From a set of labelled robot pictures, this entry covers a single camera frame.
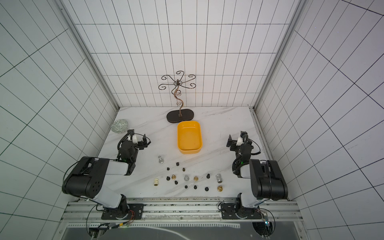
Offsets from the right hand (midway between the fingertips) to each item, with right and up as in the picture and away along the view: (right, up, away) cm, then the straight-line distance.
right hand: (240, 134), depth 91 cm
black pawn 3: (-22, -29, -11) cm, 38 cm away
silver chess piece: (-49, -16, -2) cm, 52 cm away
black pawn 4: (-28, -28, -10) cm, 41 cm away
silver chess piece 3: (-14, -24, -8) cm, 29 cm away
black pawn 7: (-35, -21, -3) cm, 41 cm away
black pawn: (-44, -21, -3) cm, 49 cm away
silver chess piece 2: (-33, -24, -8) cm, 42 cm away
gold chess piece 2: (-15, -28, -12) cm, 34 cm away
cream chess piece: (-50, -26, -9) cm, 57 cm away
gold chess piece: (-28, -25, -8) cm, 38 cm away
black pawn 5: (-39, -26, -9) cm, 48 cm away
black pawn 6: (-44, -25, -7) cm, 51 cm away
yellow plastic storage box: (-32, -3, +9) cm, 34 cm away
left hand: (-65, -2, +3) cm, 65 cm away
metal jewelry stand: (-38, +13, +23) cm, 46 cm away
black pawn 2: (-21, -23, -7) cm, 32 cm away
